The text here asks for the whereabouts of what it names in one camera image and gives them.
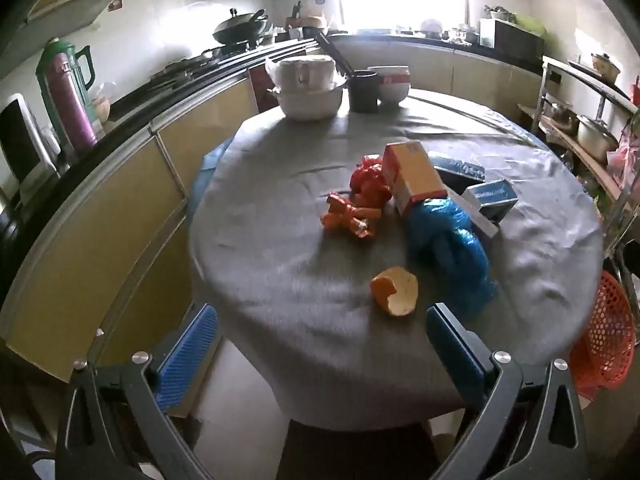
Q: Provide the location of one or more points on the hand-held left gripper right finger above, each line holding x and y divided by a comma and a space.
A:
455, 355

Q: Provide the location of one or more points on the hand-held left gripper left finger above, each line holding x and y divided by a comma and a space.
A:
187, 355

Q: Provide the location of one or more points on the blue plastic bag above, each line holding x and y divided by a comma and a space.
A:
445, 245

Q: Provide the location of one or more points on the red plastic basket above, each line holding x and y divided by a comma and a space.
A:
607, 330

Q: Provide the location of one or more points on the blue white box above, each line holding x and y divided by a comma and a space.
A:
492, 195

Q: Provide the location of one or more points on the orange wrapper bundle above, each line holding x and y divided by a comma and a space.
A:
340, 215

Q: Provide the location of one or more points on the orange carton box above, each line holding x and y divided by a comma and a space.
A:
417, 175

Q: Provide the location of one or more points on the dark blue box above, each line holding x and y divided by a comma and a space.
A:
460, 167

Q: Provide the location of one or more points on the red plastic bag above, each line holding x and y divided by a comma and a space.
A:
367, 180

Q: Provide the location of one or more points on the orange peel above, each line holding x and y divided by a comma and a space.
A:
400, 292

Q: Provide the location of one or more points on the yellow kitchen base cabinet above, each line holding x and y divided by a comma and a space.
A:
100, 230

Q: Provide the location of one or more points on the grey tablecloth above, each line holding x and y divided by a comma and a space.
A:
300, 240

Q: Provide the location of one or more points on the blue table cover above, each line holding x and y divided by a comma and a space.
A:
210, 165

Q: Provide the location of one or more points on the steel cooking pot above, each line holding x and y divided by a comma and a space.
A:
595, 137

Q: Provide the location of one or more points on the small steel pot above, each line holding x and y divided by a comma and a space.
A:
560, 117

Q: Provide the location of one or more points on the pink plastic bag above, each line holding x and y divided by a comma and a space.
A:
625, 157

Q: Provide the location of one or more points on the clear plastic bag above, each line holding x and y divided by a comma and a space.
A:
102, 102

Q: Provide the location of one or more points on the red white bowl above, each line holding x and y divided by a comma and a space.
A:
395, 90

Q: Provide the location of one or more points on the white appliance black panel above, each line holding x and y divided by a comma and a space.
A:
20, 140

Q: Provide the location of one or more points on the black mug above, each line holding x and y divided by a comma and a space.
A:
363, 92

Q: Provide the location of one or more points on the white ceramic pot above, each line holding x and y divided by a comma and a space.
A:
310, 105

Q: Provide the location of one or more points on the green pink thermos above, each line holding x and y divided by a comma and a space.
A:
65, 95

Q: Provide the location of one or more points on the gas stove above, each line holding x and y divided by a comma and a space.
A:
195, 65

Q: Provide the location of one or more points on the metal kitchen rack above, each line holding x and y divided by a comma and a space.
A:
590, 95

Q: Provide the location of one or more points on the white bowls in plastic bag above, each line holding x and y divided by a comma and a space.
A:
305, 70

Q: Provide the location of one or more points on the black microwave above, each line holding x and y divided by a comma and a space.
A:
515, 37

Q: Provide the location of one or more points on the enamel pot with lid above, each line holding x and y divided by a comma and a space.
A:
605, 65

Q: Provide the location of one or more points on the black wok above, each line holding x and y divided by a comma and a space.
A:
240, 30

